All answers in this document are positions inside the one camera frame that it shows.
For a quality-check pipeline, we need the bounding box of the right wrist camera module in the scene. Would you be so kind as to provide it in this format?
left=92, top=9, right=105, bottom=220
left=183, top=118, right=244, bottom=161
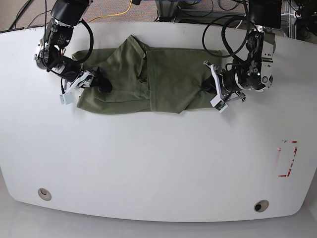
left=59, top=92, right=74, bottom=105

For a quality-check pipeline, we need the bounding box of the right table cable grommet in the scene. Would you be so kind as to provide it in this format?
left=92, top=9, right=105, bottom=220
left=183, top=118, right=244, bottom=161
left=254, top=200, right=269, bottom=213

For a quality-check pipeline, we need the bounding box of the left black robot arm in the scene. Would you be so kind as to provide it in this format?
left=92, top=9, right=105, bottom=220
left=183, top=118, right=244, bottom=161
left=203, top=0, right=282, bottom=111

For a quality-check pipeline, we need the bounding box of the left table cable grommet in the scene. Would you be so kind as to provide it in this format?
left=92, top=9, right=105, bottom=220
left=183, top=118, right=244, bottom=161
left=38, top=188, right=52, bottom=201

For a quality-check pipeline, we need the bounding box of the yellow cable on floor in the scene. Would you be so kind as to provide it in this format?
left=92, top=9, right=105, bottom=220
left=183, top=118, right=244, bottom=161
left=89, top=0, right=132, bottom=23

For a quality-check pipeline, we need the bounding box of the red tape rectangle marking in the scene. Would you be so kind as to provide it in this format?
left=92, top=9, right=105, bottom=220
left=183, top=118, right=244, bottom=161
left=275, top=140, right=298, bottom=178

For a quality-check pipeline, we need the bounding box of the table cable grommet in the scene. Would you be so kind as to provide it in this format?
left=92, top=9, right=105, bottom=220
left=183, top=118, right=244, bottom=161
left=38, top=188, right=52, bottom=201
left=254, top=200, right=269, bottom=213

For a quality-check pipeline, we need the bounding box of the white cable on floor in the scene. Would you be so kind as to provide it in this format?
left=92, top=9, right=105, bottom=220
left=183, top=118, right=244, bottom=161
left=235, top=12, right=297, bottom=29

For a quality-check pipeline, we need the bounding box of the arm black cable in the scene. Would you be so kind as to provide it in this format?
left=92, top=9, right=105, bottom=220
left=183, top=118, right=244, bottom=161
left=202, top=0, right=253, bottom=60
left=43, top=0, right=94, bottom=65

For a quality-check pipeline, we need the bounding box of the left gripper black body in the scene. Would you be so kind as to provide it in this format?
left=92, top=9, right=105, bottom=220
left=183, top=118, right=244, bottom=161
left=203, top=60, right=246, bottom=103

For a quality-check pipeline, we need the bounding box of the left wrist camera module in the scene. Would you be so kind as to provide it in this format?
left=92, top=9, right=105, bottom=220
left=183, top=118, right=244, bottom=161
left=210, top=95, right=228, bottom=113

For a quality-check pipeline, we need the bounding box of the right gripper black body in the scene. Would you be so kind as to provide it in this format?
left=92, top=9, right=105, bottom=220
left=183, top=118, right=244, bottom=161
left=60, top=68, right=102, bottom=95

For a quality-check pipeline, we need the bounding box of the olive green t-shirt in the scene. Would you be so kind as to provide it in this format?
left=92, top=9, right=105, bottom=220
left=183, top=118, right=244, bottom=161
left=77, top=35, right=222, bottom=115

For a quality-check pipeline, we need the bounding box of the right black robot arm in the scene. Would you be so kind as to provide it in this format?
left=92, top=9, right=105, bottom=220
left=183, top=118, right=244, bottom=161
left=34, top=0, right=112, bottom=94

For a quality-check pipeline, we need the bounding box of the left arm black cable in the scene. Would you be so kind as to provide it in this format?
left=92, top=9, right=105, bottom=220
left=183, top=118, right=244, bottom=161
left=202, top=0, right=253, bottom=60

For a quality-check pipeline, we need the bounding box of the grey aluminium frame rail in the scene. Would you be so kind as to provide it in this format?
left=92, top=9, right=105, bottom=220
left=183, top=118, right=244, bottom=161
left=155, top=0, right=297, bottom=39

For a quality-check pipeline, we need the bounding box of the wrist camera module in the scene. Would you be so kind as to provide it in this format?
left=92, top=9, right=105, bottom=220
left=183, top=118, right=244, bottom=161
left=59, top=92, right=74, bottom=105
left=210, top=95, right=228, bottom=113

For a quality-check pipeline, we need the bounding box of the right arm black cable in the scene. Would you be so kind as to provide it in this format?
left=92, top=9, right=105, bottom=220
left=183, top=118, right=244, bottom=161
left=43, top=0, right=94, bottom=65

